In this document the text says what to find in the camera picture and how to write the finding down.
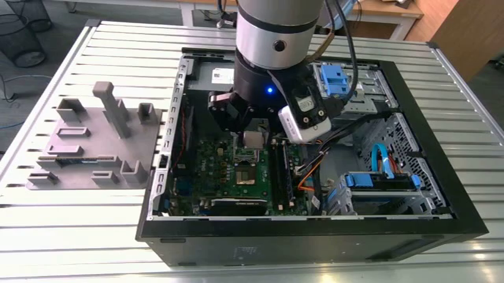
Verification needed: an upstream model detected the blue drive bay bracket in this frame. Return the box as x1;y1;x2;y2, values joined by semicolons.
321;64;355;97

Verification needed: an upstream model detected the silver CPU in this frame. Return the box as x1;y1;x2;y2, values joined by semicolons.
243;130;264;150

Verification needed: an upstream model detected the black cable bundle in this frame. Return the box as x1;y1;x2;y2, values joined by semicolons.
293;110;399;177

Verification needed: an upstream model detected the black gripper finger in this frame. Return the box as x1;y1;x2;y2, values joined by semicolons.
208;90;248;139
248;106;277;139

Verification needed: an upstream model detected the green motherboard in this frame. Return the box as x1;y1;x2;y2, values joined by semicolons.
168;138;312;216

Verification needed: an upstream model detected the metal socket cover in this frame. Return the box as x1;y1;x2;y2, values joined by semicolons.
233;138;263;163

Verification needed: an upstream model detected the black graphics card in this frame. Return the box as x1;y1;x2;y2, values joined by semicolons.
210;196;269;216

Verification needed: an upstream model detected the black PC case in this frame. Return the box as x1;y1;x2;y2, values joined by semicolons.
136;47;490;268

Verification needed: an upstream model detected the hard disk in blue carrier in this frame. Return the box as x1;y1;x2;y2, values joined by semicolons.
343;172;423;191

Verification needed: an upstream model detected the blue data cable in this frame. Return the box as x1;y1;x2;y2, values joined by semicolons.
371;142;396;180

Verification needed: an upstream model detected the grey parts rack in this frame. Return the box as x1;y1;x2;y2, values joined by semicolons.
26;81;169;192

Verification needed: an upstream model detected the black RAM slot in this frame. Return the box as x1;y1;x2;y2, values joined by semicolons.
275;140;287;208
269;140;283;208
280;140;292;208

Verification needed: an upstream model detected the wooden cabinet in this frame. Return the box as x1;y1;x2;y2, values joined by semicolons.
406;0;504;83

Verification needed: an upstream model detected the low metal drive cage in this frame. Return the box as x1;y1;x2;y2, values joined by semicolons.
339;170;450;216

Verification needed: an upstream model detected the wooden desk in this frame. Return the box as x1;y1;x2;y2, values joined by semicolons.
348;0;426;41

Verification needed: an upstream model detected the white metal desk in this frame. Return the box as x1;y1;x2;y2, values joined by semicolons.
50;0;240;28

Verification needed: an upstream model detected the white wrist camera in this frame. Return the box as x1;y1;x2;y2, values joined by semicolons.
277;87;335;144

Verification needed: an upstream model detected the CPU socket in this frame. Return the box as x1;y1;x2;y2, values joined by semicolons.
235;163;261;187

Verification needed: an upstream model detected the blue plastic tab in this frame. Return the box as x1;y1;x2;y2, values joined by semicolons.
325;188;340;216

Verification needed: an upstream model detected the orange wire bundle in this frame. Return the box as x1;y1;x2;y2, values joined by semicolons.
296;172;321;193

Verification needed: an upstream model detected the black case fan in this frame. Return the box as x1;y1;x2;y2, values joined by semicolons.
177;94;197;169

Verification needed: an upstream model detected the grey power supply unit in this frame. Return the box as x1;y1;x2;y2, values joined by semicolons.
184;62;237;133

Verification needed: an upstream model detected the black wire mesh bin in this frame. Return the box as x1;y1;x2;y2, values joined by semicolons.
0;17;47;69
7;0;55;32

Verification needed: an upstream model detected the tall metal drive cage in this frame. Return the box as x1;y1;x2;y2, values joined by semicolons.
311;62;399;132

